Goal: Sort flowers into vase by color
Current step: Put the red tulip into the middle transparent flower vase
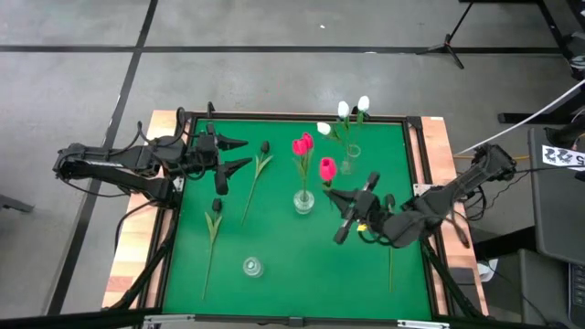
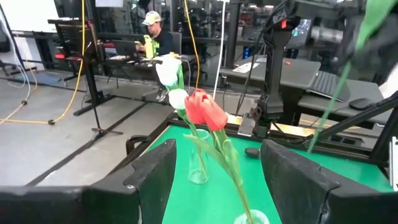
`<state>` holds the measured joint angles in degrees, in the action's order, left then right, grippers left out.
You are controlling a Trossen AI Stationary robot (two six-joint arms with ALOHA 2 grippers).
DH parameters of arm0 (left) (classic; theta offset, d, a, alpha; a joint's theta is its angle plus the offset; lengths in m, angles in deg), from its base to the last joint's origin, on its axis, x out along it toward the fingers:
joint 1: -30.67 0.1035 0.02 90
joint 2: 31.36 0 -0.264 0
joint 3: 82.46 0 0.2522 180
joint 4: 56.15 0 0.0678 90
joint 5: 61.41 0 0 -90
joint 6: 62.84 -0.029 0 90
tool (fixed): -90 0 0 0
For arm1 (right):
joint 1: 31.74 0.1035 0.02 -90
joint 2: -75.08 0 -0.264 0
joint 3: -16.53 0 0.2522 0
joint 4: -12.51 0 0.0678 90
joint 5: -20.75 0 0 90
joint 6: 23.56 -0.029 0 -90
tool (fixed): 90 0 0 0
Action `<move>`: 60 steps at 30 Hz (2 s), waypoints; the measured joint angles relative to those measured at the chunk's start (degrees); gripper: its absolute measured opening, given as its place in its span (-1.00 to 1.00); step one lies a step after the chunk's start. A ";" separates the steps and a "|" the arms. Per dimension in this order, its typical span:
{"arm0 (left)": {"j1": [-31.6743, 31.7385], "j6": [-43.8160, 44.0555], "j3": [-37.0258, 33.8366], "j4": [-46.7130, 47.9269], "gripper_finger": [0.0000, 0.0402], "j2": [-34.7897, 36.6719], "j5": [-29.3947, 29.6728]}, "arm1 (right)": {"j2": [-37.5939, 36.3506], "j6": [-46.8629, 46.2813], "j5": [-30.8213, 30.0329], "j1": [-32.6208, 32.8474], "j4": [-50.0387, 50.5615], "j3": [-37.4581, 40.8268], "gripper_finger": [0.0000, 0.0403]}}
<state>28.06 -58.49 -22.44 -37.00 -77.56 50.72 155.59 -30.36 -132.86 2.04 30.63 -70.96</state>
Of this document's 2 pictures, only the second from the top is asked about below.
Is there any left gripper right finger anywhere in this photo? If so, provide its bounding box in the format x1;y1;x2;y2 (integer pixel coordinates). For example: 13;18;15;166
259;139;340;224

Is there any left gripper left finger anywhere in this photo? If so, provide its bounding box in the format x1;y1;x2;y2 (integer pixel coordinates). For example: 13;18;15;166
123;138;178;224

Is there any red tulip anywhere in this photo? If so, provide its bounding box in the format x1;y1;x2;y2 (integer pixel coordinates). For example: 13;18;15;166
198;93;254;224
306;0;398;154
183;88;254;224

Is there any white tulip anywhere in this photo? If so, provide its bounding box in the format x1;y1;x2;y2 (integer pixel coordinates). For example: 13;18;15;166
167;88;208;178
154;54;208;178

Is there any slim smooth glass vase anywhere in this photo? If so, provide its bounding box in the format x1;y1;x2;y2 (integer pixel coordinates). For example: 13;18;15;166
187;129;212;185

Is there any diamond pattern glass vase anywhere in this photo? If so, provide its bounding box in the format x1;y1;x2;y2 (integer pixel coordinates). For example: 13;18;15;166
233;208;271;224

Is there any grey desk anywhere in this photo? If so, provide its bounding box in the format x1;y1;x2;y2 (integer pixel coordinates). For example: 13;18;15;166
218;57;322;105
297;77;393;130

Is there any green table mat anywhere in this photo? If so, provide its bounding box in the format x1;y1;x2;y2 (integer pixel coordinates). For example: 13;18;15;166
146;124;394;224

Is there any black computer mouse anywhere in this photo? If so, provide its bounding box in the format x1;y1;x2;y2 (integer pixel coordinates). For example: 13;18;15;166
348;97;376;111

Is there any black keyboard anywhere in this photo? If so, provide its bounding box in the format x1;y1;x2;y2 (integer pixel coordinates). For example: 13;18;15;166
305;70;351;104

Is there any silver power strip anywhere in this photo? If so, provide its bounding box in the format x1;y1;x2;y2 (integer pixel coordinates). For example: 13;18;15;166
237;113;258;138

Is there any printed white paper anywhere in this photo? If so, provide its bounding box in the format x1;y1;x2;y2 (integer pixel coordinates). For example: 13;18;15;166
231;61;261;75

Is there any yellow green bottle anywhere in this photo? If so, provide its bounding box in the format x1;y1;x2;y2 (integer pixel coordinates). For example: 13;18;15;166
142;34;160;59

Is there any black laptop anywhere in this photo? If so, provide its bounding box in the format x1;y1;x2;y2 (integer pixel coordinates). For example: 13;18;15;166
111;39;140;59

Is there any person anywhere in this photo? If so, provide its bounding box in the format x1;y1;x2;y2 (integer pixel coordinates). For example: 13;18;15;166
135;11;177;57

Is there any black tripod stand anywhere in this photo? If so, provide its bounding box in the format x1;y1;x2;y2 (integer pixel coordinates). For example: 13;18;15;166
46;17;124;138

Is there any whiteboard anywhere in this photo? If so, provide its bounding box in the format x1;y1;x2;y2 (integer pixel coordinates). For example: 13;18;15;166
0;0;60;34

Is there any black clamp handle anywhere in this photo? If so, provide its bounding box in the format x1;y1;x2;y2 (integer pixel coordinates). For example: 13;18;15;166
125;134;150;156

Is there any black table frame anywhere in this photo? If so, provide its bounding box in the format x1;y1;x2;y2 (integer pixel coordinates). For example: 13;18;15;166
108;90;398;192

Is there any white cable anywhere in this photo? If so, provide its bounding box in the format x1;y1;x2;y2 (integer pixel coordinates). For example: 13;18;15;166
212;0;227;101

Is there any yellow cable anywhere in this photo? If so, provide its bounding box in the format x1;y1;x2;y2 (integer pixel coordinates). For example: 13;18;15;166
182;0;201;90
0;0;86;126

